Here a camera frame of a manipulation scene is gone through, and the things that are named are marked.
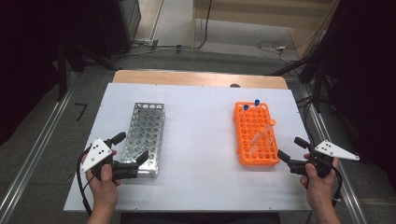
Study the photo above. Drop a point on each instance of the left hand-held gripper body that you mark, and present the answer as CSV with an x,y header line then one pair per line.
x,y
97,153

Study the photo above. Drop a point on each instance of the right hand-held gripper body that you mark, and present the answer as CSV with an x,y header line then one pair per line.
x,y
330,151

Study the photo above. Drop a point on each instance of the metal test tube rack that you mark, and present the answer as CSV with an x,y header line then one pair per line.
x,y
146,130

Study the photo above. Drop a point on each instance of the orange cap test tube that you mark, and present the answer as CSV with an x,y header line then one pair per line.
x,y
271,123
262,129

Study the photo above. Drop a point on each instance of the orange test tube rack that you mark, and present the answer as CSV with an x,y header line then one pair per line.
x,y
249,124

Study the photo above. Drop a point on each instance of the blue cap test tube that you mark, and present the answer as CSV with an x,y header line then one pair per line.
x,y
246,107
257,102

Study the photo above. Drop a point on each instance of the person's left hand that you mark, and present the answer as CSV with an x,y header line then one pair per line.
x,y
104,189

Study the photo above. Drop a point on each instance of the person's right hand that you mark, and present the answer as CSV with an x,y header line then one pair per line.
x,y
318,188

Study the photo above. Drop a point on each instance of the white table board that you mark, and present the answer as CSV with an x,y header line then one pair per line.
x,y
199,155

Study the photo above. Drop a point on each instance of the black metal stand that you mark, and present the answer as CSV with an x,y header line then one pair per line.
x,y
61,74
317,87

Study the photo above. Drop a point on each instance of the black curtain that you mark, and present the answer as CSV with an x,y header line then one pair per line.
x,y
31,46
367,77

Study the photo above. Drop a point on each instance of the wooden table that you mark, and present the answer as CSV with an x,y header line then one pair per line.
x,y
193,77

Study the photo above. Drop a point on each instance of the dark grey cabinet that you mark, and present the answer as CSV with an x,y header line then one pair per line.
x,y
129,18

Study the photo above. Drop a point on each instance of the wooden shelf unit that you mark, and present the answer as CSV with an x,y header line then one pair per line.
x,y
249,17

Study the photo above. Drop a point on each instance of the aluminium floor rail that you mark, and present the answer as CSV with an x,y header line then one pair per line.
x,y
37,146
345,186

